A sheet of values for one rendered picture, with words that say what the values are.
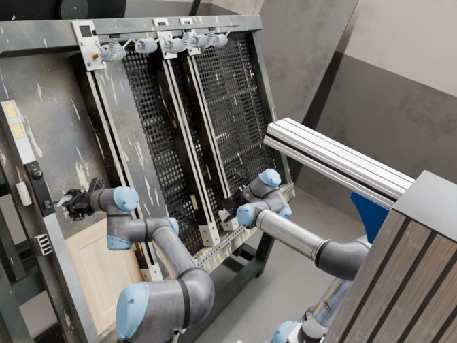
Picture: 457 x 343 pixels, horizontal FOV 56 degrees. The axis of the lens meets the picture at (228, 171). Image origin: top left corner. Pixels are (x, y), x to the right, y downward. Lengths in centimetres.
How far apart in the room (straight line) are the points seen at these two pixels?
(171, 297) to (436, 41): 376
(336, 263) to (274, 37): 357
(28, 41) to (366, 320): 137
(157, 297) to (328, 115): 394
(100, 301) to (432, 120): 347
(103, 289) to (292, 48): 329
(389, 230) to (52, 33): 137
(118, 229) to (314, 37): 346
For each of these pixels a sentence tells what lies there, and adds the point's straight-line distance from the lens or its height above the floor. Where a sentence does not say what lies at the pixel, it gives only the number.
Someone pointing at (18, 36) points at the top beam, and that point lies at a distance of 168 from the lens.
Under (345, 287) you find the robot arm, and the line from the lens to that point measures 147.
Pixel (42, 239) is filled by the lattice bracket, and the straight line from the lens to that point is 169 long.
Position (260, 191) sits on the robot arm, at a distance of 161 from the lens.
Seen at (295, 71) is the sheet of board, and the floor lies 134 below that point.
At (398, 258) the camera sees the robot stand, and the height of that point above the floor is 195.
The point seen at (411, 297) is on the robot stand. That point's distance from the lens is 86.
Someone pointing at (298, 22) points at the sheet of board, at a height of 177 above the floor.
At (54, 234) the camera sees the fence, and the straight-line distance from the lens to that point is 170.
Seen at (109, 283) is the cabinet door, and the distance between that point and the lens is 189.
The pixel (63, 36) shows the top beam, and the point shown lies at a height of 189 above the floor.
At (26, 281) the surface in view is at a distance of 174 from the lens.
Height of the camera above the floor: 237
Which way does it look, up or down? 28 degrees down
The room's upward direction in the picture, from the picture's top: 16 degrees clockwise
